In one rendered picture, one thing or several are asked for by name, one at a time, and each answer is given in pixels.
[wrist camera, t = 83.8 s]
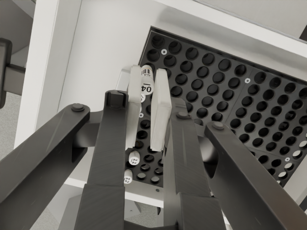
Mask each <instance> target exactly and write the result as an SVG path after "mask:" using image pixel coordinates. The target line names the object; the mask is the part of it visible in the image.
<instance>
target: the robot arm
mask: <svg viewBox="0 0 307 230"><path fill-rule="evenodd" d="M140 108H141V67H140V66H139V65H133V66H131V73H130V81H129V88H128V91H122V90H115V89H114V90H108V91H106V92H105V100H104V108H103V110H101V111H97V112H91V111H90V108H89V106H87V105H84V104H80V103H73V104H70V105H67V106H66V107H64V108H63V109H62V110H61V111H60V112H58V113H57V114H56V115H55V116H54V117H53V118H51V119H50V120H49V121H48V122H47V123H45V124H44V125H43V126H42V127H40V128H39V129H38V130H37V131H36V132H34V133H33V134H32V135H31V136H29V137H28V138H27V139H26V140H24V141H23V142H22V143H21V144H20V145H19V146H18V147H16V148H15V149H14V150H13V151H11V152H10V153H9V154H8V155H7V156H5V157H4V158H3V159H2V160H0V230H30V229H31V227H32V226H33V225H34V223H35V222H36V220H37V219H38V218H39V216H40V215H41V214H42V212H43V211H44V210H45V208H46V207H47V206H48V204H49V203H50V202H51V200H52V199H53V197H54V196H55V195H56V193H57V192H58V190H59V189H60V188H61V187H62V185H63V184H64V182H65V181H66V180H67V178H68V177H69V176H70V174H71V173H72V171H73V170H74V169H75V168H76V166H77V165H78V163H79V162H80V161H81V159H82V158H83V157H84V155H85V154H86V153H87V150H88V147H95V148H94V153H93V157H92V161H91V166H90V171H89V175H88V179H87V183H85V185H84V188H83V192H82V196H81V201H80V204H79V210H78V214H77V218H76V222H75V226H74V230H227V229H226V225H225V221H224V218H223V214H222V211H223V213H224V215H225V217H226V218H227V220H228V222H229V224H230V225H231V227H232V229H233V230H307V214H306V213H305V212H304V211H303V210H302V209H301V208H300V207H299V205H298V204H297V203H296V202H295V201H294V200H293V199H292V198H291V196H290V195H289V194H288V193H287V192H286V191H285V190H284V189H283V188H282V187H281V186H280V184H279V183H278V182H277V181H276V180H275V179H274V178H273V177H272V175H271V174H270V173H269V172H268V171H267V170H266V169H265V167H264V166H263V165H262V164H261V163H260V162H259V161H258V160H257V158H256V157H255V156H254V155H253V154H252V153H251V152H250V151H249V149H248V148H247V147H246V146H245V145H244V144H243V143H242V142H241V141H240V140H239V139H238V137H237V136H236V135H235V134H234V133H233V132H232V131H231V130H230V128H229V127H228V126H226V125H225V124H223V123H222V122H219V121H209V122H207V124H206V127H204V126H201V125H198V124H196V123H194V118H193V117H192V116H191V115H190V114H188V111H187V107H186V104H185V101H184V100H183V99H181V98H175V97H171V96H170V92H169V83H168V77H167V71H165V69H160V68H159V69H158V70H157V72H156V77H155V83H154V91H153V96H152V101H151V142H150V149H152V151H158V152H160V151H161V150H163V149H164V152H163V156H162V161H161V163H162V164H163V178H164V226H162V227H154V228H148V227H145V226H142V225H138V224H135V223H132V222H129V221H126V220H124V207H125V187H124V172H125V150H126V147H128V148H132V147H133V146H135V140H136V134H137V128H138V120H139V114H140ZM164 144H165V146H164ZM210 190H211V192H212V193H213V195H214V197H211V193H210Z"/></svg>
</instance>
